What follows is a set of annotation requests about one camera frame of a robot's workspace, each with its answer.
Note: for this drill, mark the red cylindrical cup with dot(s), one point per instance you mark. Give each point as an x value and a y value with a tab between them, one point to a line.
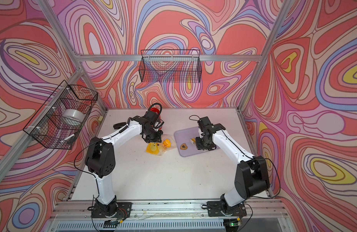
157	111

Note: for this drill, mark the black wire basket on left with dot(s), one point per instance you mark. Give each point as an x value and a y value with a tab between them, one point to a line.
47	128

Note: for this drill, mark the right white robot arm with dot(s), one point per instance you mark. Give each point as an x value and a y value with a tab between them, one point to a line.
251	175

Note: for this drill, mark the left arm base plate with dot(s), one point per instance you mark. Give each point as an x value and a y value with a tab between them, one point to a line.
109	216

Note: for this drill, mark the black wire basket at back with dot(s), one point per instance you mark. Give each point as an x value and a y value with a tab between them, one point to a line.
170	66

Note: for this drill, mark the heart shaped chocolate cookie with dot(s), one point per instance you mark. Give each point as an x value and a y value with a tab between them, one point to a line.
183	147

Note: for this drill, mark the lilac plastic tray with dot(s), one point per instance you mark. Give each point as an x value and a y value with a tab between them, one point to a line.
186	143

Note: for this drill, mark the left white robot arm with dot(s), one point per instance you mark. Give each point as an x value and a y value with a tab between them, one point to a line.
101	159

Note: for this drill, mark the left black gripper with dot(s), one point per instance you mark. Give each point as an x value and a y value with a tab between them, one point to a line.
158	139

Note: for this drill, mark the clear bag with yellow lion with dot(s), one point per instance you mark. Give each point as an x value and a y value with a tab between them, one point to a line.
158	149

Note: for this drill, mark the white marker in basket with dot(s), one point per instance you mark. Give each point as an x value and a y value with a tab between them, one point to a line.
68	139

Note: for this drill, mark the black wire basket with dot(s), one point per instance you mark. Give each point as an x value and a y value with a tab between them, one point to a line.
170	66
47	128

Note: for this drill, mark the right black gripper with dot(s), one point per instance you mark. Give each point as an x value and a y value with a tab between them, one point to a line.
199	146

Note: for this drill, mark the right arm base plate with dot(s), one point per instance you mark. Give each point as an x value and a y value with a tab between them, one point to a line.
221	209

